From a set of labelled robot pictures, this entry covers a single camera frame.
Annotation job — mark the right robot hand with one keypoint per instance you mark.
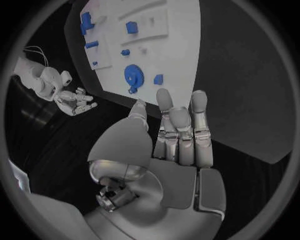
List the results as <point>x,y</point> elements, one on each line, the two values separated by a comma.
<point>70,101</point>

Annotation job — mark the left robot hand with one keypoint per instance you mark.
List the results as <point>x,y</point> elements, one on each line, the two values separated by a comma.
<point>173,181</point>

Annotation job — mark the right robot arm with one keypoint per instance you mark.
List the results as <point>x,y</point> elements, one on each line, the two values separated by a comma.
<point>35,75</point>

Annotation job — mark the white task board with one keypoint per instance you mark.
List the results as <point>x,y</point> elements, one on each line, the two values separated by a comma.
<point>164,56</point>

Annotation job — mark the blue long cylinder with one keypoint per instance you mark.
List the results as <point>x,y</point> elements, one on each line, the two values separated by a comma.
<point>91,45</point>

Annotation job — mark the blue gear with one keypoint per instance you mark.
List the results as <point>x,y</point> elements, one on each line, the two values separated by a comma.
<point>133,76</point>

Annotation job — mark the blue short peg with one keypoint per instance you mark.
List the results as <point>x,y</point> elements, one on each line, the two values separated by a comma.
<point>125,52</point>

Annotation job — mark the large blue block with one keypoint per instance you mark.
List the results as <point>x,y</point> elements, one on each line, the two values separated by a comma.
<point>86,22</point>

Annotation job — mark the small blue block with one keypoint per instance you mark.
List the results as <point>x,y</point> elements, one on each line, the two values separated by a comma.
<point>158,79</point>

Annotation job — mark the blue square block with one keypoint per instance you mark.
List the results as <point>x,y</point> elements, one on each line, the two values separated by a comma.
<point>131,27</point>

